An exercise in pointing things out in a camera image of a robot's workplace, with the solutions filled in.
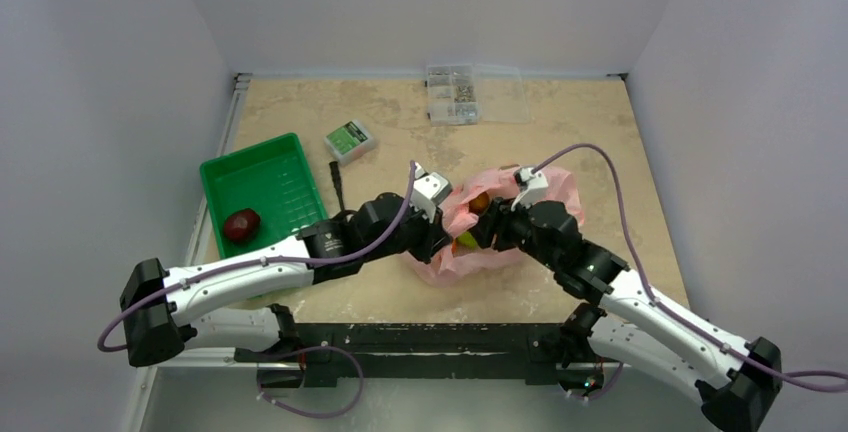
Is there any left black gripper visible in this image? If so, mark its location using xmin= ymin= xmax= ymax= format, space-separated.
xmin=363 ymin=197 xmax=453 ymax=264

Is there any orange fake fruit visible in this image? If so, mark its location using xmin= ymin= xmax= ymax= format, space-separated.
xmin=467 ymin=192 xmax=491 ymax=216

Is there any pink plastic bag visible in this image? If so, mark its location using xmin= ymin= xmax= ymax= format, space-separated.
xmin=410 ymin=165 xmax=586 ymax=288

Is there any red fake apple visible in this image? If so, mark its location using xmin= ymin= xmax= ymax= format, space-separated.
xmin=222 ymin=208 xmax=261 ymax=244

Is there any yellow green fake fruit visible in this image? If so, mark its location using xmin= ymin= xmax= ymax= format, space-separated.
xmin=451 ymin=231 xmax=480 ymax=252

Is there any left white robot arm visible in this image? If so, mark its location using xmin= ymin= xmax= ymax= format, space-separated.
xmin=119 ymin=193 xmax=452 ymax=367

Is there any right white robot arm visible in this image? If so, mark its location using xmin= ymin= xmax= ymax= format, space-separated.
xmin=470 ymin=199 xmax=782 ymax=431

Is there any green labelled small box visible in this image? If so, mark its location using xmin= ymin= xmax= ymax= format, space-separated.
xmin=324 ymin=119 xmax=378 ymax=166

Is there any clear screw organizer box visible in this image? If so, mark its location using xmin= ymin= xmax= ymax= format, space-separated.
xmin=424 ymin=64 xmax=531 ymax=126

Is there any green plastic tray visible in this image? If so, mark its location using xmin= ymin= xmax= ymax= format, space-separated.
xmin=199 ymin=133 xmax=328 ymax=259

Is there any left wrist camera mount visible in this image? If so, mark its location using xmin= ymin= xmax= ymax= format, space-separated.
xmin=410 ymin=162 xmax=453 ymax=223

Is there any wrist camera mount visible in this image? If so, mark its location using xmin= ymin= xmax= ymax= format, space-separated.
xmin=510 ymin=166 xmax=549 ymax=211
xmin=410 ymin=162 xmax=453 ymax=223

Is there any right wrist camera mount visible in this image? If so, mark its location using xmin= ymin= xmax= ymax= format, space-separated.
xmin=510 ymin=166 xmax=549 ymax=211

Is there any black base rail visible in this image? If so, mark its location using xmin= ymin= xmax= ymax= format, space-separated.
xmin=234 ymin=323 xmax=609 ymax=393

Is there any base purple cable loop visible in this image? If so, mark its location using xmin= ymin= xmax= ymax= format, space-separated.
xmin=256 ymin=338 xmax=370 ymax=419

